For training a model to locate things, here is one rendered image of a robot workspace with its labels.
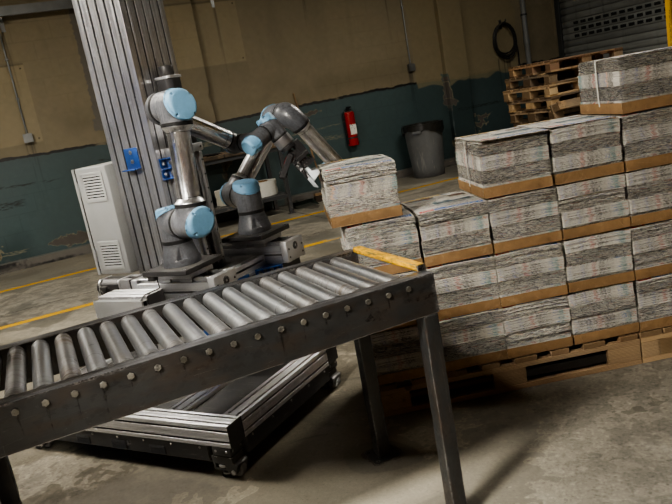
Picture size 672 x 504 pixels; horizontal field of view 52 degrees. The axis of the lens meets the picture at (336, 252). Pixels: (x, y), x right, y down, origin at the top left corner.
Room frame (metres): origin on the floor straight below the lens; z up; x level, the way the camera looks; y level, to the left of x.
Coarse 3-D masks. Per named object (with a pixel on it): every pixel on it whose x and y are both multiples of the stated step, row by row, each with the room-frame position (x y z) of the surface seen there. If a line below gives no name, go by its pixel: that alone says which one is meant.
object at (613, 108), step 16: (656, 96) 2.74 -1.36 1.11; (592, 112) 2.99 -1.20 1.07; (608, 112) 2.85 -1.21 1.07; (624, 112) 2.73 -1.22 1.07; (640, 160) 2.73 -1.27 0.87; (656, 160) 2.74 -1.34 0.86; (640, 224) 2.73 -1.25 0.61; (640, 272) 2.73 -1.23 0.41; (656, 272) 2.74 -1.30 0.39; (656, 320) 2.74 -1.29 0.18
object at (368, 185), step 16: (368, 160) 2.82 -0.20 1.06; (384, 160) 2.71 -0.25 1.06; (336, 176) 2.66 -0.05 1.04; (352, 176) 2.67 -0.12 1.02; (368, 176) 2.68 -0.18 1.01; (384, 176) 2.68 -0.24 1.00; (336, 192) 2.67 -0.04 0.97; (352, 192) 2.67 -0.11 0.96; (368, 192) 2.68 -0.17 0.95; (384, 192) 2.68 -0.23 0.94; (336, 208) 2.67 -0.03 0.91; (352, 208) 2.67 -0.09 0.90; (368, 208) 2.67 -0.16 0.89
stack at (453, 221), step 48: (528, 192) 2.72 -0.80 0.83; (576, 192) 2.73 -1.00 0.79; (624, 192) 2.75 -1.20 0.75; (384, 240) 2.67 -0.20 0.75; (432, 240) 2.69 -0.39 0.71; (480, 240) 2.70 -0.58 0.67; (576, 240) 2.72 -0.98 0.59; (624, 240) 2.73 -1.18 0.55; (480, 288) 2.70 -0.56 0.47; (528, 288) 2.71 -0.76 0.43; (624, 288) 2.73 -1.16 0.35; (384, 336) 2.68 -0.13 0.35; (480, 336) 2.70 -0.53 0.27; (528, 336) 2.71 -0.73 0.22; (624, 336) 2.73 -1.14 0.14; (384, 384) 2.69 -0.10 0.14; (528, 384) 2.70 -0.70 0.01
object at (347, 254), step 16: (336, 256) 2.33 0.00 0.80; (352, 256) 2.36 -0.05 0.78; (272, 272) 2.26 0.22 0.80; (208, 288) 2.20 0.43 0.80; (224, 288) 2.18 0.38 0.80; (240, 288) 2.20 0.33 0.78; (160, 304) 2.11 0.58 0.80; (176, 304) 2.11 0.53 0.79; (96, 320) 2.05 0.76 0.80; (112, 320) 2.04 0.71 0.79; (192, 320) 2.13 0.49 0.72; (48, 336) 1.97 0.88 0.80; (96, 336) 2.02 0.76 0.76; (0, 352) 1.92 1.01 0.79; (80, 352) 2.00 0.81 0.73; (0, 384) 1.91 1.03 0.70
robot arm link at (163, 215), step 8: (160, 208) 2.57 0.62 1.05; (168, 208) 2.56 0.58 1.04; (160, 216) 2.56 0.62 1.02; (168, 216) 2.54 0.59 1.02; (160, 224) 2.57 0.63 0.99; (168, 224) 2.53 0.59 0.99; (160, 232) 2.58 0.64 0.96; (168, 232) 2.55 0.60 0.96; (168, 240) 2.56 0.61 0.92; (176, 240) 2.56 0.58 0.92
